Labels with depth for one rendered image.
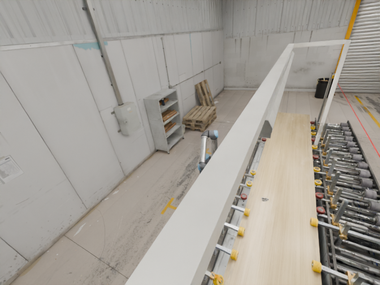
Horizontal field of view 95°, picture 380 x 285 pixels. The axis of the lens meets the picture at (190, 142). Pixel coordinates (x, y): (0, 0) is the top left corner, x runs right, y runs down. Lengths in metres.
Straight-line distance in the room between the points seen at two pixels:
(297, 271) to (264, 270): 0.27
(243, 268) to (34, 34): 3.67
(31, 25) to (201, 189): 3.27
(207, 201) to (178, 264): 0.10
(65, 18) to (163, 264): 3.58
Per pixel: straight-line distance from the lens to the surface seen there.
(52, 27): 3.53
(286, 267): 2.05
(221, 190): 0.33
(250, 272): 1.96
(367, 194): 3.11
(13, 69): 3.22
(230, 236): 2.41
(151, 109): 4.46
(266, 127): 0.78
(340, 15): 9.63
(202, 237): 0.28
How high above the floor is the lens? 2.70
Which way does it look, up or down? 31 degrees down
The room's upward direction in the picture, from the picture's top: 7 degrees counter-clockwise
